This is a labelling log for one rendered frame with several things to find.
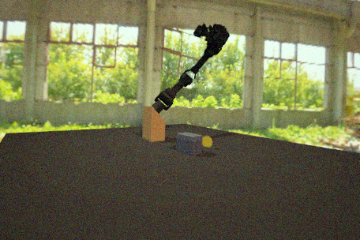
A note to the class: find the gold coin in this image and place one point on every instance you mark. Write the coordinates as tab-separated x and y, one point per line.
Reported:
207	142

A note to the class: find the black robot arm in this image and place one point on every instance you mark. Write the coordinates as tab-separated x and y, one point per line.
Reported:
167	96

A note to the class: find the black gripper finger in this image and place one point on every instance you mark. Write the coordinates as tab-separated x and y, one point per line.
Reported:
214	34
203	30

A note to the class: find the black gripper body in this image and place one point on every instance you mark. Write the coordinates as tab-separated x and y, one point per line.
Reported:
212	43

